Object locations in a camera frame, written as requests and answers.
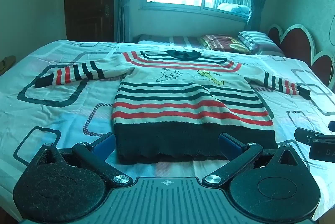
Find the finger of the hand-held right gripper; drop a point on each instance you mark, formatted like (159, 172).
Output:
(306, 135)
(332, 126)

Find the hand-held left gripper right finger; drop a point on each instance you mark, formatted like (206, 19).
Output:
(230, 145)

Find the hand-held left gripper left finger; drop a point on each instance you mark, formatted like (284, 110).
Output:
(104, 146)

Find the striped knit sweater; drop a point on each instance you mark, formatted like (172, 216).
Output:
(183, 98)

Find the bed with patterned sheet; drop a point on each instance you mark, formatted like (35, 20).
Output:
(65, 108)

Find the scalloped red headboard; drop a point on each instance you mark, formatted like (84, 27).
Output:
(301, 46)

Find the red printed pillow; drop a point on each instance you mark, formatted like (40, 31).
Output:
(225, 43)

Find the grey striped pillow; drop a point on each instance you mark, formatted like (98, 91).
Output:
(257, 42)

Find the red striped bedding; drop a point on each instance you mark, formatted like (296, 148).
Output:
(167, 40)

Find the folded light blanket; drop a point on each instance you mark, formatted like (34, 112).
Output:
(233, 8)

